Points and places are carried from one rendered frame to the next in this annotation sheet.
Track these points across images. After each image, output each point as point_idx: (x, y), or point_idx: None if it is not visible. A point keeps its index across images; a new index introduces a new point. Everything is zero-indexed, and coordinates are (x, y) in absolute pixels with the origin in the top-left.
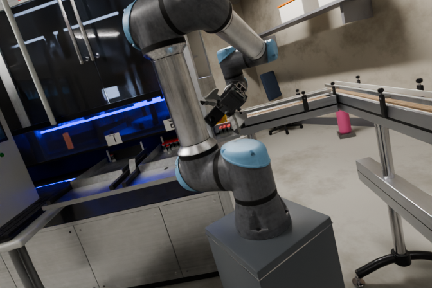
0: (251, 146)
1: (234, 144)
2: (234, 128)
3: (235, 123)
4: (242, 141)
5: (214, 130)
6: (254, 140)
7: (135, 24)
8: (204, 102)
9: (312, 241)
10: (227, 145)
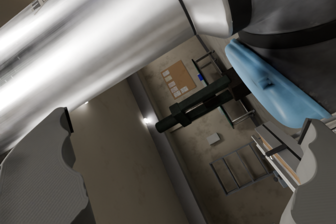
0: (258, 98)
1: (246, 76)
2: (313, 139)
3: (302, 179)
4: (262, 96)
5: None
6: (278, 119)
7: None
8: (71, 125)
9: None
10: (235, 61)
